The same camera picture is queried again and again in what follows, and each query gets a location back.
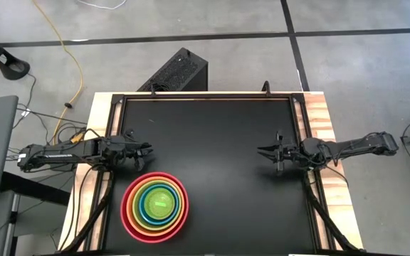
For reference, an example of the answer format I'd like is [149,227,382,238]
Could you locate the white cable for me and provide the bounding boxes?
[75,0,127,11]

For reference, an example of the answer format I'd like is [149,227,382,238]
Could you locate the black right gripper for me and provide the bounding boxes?
[257,132,300,172]

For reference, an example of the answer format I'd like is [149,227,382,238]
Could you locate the yellow-green bowl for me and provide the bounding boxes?
[132,180,182,232]

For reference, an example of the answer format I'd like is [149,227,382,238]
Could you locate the teal bowl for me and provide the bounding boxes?
[139,183,180,226]

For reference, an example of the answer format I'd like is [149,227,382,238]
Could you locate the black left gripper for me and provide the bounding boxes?
[119,130,154,171]

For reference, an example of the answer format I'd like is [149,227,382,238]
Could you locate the nested rainbow bowls stack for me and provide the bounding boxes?
[120,171,190,244]

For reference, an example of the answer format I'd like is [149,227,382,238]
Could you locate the yellow cable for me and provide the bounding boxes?
[32,0,85,145]

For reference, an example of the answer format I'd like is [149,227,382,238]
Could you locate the black stand foot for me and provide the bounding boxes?
[0,24,31,81]

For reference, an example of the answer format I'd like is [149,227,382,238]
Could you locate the orange bowl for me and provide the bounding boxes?
[125,176,186,238]

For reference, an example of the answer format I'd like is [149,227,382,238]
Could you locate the black computer tower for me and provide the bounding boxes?
[136,47,209,92]

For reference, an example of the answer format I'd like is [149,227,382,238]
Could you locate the small green bowl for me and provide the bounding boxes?
[144,187,176,220]

